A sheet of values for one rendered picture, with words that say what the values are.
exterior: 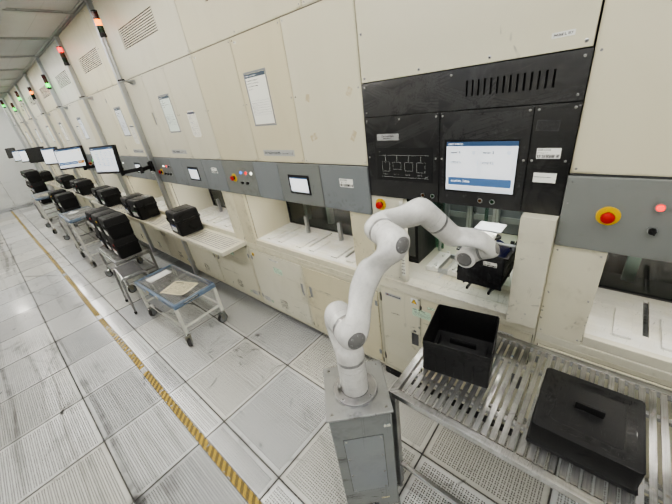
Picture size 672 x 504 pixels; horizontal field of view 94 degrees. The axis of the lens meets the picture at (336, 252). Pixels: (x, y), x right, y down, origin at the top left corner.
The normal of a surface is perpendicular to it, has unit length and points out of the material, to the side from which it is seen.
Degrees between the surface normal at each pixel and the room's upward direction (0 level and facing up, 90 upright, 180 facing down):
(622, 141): 90
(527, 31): 92
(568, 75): 90
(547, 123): 90
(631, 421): 0
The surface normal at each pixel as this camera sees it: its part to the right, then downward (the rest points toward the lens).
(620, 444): -0.14, -0.88
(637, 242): -0.64, 0.43
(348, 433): 0.08, 0.45
